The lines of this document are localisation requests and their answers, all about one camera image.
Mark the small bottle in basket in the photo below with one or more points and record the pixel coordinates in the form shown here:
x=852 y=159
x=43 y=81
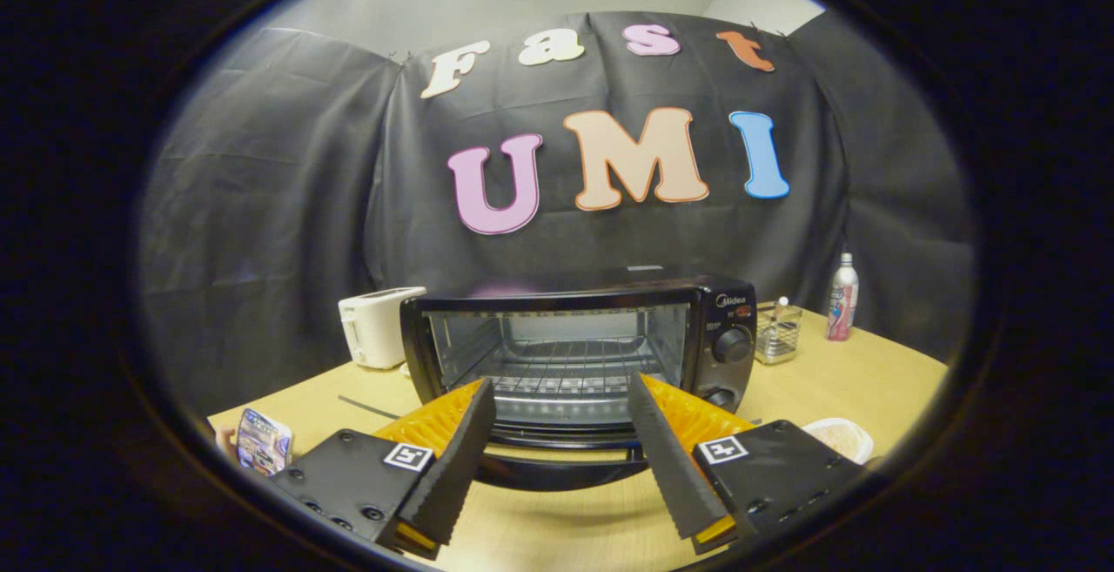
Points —
x=781 y=306

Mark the white plate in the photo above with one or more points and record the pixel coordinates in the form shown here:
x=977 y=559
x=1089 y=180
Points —
x=862 y=448

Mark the crumb-coated bread ball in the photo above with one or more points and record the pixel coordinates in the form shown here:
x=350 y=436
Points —
x=835 y=439

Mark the black backdrop cloth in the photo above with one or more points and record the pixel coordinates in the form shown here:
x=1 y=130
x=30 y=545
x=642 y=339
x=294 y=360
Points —
x=287 y=206

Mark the white bread toaster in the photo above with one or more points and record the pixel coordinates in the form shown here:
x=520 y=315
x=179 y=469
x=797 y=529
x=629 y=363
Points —
x=379 y=328

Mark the black toaster oven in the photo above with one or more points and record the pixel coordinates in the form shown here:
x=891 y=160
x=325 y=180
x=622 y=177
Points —
x=705 y=337

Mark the smartphone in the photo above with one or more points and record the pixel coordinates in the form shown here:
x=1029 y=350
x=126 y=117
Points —
x=263 y=443

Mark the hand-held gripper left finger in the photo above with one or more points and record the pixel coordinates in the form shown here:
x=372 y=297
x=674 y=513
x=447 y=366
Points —
x=457 y=467

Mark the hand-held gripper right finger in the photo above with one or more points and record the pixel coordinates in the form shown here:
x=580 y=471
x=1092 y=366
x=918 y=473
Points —
x=666 y=467

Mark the white pink spray bottle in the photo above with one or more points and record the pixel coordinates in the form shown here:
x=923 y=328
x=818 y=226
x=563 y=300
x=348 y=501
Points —
x=842 y=302

